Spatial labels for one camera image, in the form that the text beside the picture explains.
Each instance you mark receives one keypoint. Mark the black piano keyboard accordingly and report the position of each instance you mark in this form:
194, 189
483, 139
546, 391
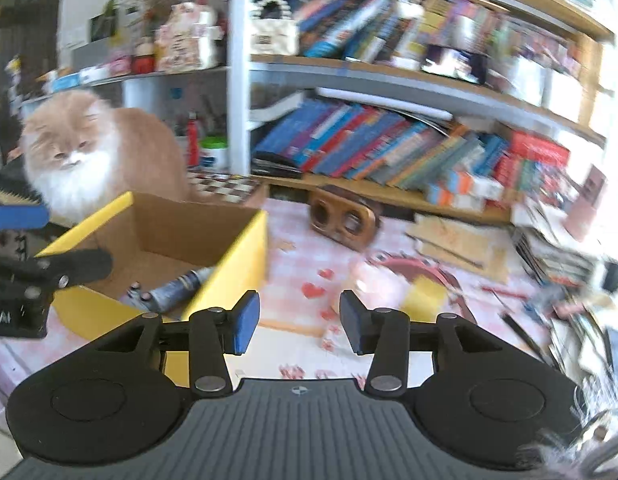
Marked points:
9, 185

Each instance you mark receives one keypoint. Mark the black power adapter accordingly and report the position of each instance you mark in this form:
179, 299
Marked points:
614, 275

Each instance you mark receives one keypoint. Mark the white pink figurine ornament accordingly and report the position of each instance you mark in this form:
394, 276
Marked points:
184, 42

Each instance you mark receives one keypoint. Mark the white green pen cup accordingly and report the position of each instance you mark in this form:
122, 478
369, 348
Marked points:
215, 155

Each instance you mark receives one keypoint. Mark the brown retro radio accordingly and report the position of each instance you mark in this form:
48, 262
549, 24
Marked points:
339, 220

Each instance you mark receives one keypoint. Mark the pink checked printed tablecloth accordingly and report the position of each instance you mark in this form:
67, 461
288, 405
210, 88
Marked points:
294, 270

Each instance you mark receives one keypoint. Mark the row of colourful books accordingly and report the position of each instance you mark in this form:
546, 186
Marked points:
349, 25

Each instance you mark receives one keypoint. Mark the fluffy orange white cat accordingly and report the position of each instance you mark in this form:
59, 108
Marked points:
89, 160

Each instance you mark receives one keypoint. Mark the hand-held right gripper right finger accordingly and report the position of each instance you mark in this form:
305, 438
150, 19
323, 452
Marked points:
354, 322

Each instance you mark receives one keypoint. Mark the red tassel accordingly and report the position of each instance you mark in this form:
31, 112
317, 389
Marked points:
192, 140

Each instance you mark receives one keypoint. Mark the pink plush toy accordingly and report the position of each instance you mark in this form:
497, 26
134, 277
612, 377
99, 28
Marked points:
379, 280

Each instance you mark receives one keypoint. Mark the brown paper envelopes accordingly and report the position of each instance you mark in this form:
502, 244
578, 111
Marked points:
454, 240

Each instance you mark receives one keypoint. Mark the red white doll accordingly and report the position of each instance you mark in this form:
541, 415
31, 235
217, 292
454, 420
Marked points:
144, 60

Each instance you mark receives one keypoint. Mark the row of blue books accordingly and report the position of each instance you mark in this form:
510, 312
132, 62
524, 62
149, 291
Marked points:
364, 145

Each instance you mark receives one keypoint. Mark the white spray bottle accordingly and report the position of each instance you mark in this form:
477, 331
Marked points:
181, 287

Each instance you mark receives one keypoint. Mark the white pen holder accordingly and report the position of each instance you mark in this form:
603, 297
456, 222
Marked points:
564, 95

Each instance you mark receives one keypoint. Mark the white bookshelf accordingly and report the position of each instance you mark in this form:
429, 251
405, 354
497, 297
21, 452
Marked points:
237, 85

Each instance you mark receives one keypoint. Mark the orange blue white box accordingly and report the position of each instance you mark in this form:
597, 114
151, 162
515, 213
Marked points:
479, 185
454, 200

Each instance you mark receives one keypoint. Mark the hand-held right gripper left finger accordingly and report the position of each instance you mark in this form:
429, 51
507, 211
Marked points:
246, 325

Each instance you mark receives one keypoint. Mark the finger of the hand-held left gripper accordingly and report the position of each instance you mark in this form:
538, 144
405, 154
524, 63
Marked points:
84, 266
19, 219

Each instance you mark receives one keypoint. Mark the bunch of pens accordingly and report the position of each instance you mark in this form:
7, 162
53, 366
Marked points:
209, 122

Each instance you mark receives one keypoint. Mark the white quilted handbag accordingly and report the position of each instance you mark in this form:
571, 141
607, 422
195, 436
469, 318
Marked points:
274, 37

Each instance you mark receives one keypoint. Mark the brown checked chessboard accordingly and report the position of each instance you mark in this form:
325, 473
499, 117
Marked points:
221, 187

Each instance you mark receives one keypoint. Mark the yellow cardboard box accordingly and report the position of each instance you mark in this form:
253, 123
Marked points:
244, 255

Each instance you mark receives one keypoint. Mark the smartphone showing video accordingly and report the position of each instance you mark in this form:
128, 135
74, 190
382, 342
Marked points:
454, 65

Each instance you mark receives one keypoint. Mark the clear pen cup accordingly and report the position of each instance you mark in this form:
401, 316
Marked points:
524, 80

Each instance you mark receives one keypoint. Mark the white light bar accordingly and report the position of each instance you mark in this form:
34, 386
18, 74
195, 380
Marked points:
384, 102

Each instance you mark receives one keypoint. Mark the black stapler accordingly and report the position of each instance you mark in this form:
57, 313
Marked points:
276, 165

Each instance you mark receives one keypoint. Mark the thick red dictionary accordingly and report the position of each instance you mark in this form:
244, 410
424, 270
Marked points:
539, 149

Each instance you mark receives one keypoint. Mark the black photo frame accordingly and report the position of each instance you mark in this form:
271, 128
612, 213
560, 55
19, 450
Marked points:
101, 27

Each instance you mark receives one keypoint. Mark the black pen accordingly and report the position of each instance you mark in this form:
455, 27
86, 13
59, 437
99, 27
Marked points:
524, 332

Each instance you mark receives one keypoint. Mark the pile of papers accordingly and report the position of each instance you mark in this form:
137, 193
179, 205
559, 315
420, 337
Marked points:
554, 255

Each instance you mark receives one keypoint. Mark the red white pen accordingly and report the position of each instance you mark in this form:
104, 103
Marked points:
504, 291

